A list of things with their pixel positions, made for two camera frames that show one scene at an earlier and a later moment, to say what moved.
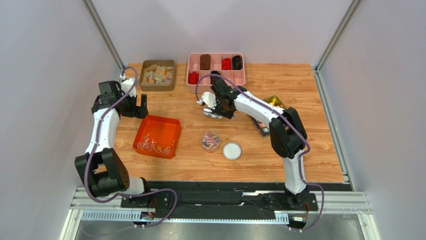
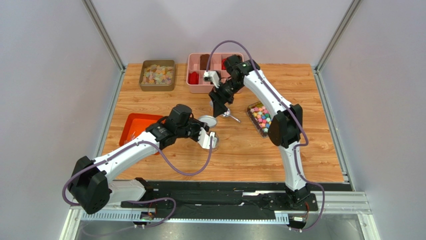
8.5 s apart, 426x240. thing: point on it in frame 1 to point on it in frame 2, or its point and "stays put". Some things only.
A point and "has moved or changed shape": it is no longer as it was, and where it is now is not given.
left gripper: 138,112 to 199,124
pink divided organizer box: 231,66 stays put
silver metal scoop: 207,111 has moved or changed shape
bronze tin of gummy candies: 157,75 stays put
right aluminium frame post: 354,6 stays put
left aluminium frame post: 104,34 stays put
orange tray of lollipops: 157,137 has moved or changed shape
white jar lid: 232,151 to 211,121
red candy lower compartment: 193,78 stays put
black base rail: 219,199 stays put
